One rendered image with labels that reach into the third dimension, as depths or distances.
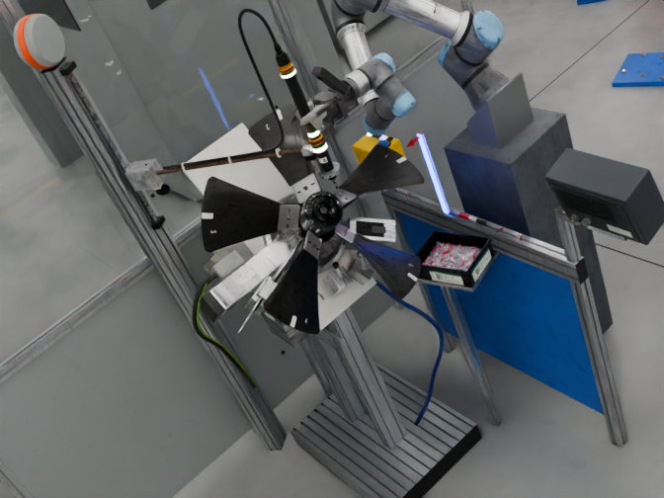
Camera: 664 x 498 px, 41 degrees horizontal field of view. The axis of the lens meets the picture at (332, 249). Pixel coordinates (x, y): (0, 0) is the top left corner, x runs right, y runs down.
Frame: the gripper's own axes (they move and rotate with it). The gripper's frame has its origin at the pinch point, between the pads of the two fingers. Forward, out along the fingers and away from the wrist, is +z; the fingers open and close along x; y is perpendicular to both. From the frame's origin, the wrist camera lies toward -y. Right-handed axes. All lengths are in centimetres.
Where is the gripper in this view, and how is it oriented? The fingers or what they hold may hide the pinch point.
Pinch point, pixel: (297, 119)
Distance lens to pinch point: 258.3
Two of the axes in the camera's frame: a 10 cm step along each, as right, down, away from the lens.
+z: -7.3, 5.9, -3.5
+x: -6.0, -2.9, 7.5
